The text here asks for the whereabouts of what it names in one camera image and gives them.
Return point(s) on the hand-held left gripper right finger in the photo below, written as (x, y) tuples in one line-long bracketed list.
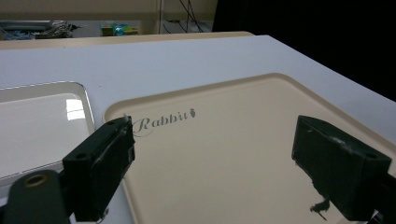
[(336, 168)]

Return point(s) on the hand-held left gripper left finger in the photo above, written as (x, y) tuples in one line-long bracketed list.
[(96, 168)]

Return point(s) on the shiny metal tray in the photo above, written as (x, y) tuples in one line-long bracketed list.
[(37, 130)]

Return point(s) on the beige plastic tray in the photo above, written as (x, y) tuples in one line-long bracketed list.
[(236, 155)]

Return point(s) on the beige wooden board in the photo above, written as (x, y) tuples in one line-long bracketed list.
[(124, 39)]

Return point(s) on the colourful toy blocks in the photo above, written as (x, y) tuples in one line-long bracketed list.
[(117, 30)]

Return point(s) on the pile of grey clutter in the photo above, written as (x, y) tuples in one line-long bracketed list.
[(37, 30)]

